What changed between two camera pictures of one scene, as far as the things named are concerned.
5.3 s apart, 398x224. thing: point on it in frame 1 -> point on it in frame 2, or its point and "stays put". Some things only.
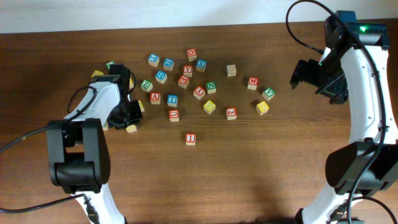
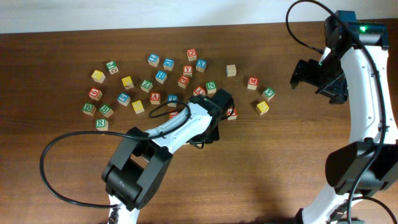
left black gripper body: (125, 113) -> (207, 136)
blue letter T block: (172, 100) stays put
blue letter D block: (168, 64) stays put
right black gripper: (335, 91) stays put
